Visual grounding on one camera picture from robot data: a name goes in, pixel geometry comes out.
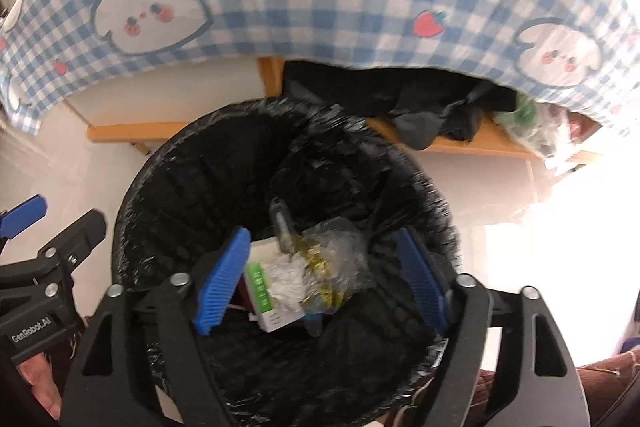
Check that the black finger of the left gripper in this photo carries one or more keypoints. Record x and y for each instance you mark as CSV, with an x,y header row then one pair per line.
x,y
61,255

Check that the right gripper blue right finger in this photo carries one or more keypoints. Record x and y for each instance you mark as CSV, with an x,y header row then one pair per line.
x,y
425,284

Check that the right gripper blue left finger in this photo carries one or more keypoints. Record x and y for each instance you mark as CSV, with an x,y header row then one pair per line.
x,y
215,277

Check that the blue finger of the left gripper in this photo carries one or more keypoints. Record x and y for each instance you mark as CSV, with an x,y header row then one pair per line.
x,y
15,221

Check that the white green medicine box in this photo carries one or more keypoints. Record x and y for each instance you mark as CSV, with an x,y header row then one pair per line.
x,y
270,314

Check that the clear plastic toothbrush case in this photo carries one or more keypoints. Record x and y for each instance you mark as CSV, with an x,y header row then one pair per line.
x,y
285,232

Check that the clear plastic bag gold wrappers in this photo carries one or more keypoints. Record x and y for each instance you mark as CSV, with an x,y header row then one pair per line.
x,y
335,252

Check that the white tissue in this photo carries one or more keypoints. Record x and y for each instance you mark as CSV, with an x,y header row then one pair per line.
x,y
286,281

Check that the black lined trash bin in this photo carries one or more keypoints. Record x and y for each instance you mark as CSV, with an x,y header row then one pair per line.
x,y
320,184

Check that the left human hand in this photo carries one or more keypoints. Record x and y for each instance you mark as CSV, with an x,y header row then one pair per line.
x,y
37,372

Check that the wooden table shelf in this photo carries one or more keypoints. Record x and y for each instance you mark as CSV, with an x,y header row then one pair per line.
x,y
241,94

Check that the black cloth under table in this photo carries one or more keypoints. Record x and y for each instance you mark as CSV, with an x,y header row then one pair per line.
x,y
422,104

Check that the plastic bag under table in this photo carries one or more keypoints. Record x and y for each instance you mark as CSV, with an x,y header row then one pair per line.
x,y
541,128

